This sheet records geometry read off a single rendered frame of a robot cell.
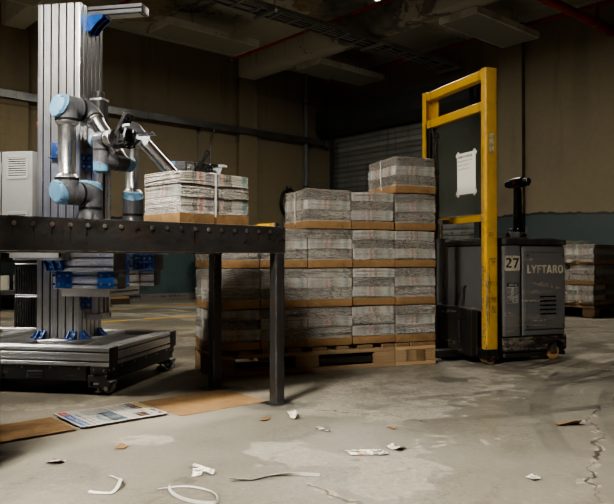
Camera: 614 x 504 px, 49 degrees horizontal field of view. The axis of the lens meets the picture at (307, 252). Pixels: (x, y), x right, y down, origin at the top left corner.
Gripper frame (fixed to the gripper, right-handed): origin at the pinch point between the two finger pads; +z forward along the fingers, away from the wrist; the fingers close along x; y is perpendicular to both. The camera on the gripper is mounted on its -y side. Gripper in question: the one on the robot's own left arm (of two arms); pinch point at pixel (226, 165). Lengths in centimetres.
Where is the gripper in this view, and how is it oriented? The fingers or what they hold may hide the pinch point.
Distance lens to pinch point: 429.2
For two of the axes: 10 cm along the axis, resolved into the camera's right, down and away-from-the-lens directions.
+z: 9.7, 0.1, 2.6
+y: -0.4, 9.9, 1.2
